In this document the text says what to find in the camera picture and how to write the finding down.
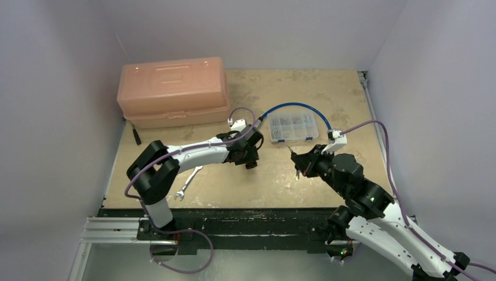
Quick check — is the black-headed key bunch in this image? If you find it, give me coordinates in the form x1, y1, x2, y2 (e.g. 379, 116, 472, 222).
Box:
288, 146, 301, 180

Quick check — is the orange black padlock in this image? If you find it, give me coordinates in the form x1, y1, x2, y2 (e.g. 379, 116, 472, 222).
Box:
245, 160, 258, 170

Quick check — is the blue cable lock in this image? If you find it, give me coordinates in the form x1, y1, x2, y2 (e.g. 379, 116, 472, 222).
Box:
258, 102, 332, 130

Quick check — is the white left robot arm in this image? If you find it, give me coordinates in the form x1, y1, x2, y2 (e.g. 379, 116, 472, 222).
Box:
126, 126, 264, 239

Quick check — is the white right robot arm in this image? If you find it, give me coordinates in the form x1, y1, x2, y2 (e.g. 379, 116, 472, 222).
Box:
291, 145, 470, 280

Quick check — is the clear plastic screw organizer box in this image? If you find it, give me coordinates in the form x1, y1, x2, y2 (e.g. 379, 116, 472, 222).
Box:
265, 110, 319, 143

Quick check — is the silver open-end wrench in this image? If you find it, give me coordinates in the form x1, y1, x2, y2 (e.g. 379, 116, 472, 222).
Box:
174, 166, 204, 201

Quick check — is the orange plastic toolbox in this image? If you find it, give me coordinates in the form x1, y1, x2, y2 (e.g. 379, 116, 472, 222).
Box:
116, 57, 230, 129

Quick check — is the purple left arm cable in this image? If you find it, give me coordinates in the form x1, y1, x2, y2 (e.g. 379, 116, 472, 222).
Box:
123, 107, 259, 237

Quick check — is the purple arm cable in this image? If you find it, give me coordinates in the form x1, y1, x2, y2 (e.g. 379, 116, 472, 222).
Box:
123, 107, 259, 237
340, 120, 496, 280

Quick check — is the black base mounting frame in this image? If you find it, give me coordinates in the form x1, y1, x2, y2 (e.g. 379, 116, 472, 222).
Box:
98, 207, 359, 259

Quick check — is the black-handled tool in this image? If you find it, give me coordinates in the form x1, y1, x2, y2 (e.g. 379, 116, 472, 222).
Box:
129, 122, 142, 146

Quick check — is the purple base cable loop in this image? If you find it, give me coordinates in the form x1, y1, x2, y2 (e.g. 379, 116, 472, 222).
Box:
149, 228, 215, 275

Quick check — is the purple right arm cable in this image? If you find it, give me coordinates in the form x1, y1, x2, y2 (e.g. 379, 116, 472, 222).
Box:
340, 120, 496, 280

